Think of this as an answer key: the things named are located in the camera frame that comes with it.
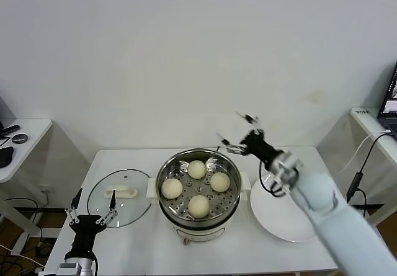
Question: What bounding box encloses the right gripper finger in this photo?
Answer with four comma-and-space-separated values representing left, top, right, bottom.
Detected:
216, 132, 249, 154
235, 111, 264, 136

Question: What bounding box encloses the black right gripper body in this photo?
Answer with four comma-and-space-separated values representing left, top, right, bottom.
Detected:
240, 130, 279, 165

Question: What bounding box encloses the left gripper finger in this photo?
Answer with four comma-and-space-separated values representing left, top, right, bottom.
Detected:
98, 189, 118, 226
64, 187, 84, 226

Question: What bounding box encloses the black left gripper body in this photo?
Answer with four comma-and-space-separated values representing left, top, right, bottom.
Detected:
66, 215, 108, 258

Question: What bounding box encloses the glass lid with white handle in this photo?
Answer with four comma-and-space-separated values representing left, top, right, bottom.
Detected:
86, 168, 153, 228

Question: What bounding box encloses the white steamed baozi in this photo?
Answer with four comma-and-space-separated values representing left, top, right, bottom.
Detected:
161, 178, 183, 200
188, 160, 207, 179
210, 172, 231, 193
187, 195, 210, 220

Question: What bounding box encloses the stainless steel steamer pot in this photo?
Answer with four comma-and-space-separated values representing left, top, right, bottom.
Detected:
145, 148, 251, 224

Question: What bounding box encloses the white round plate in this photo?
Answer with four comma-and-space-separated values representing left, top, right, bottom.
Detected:
249, 176, 320, 243

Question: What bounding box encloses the white side table with disc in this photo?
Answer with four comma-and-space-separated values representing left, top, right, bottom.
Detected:
0, 118, 53, 254

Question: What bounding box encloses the cream electric cooker base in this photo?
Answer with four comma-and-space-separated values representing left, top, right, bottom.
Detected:
159, 195, 241, 246

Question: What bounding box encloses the dark round disc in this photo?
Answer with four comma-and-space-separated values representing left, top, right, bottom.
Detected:
11, 132, 28, 145

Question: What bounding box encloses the white side table with laptop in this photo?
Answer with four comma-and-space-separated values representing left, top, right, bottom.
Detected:
318, 107, 397, 252

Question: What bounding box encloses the dark monitor screen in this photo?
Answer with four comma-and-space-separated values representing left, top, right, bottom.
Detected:
0, 96, 16, 128

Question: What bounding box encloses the open dark laptop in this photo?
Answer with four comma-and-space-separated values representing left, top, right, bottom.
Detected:
377, 61, 397, 140

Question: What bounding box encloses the black floor cable bundle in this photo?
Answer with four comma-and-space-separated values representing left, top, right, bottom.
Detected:
0, 197, 63, 258

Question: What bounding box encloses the white laptop cable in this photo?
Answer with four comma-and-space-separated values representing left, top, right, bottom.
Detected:
336, 129, 392, 176

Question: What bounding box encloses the black cable with adapter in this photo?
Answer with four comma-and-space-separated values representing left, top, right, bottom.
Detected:
346, 131, 390, 218

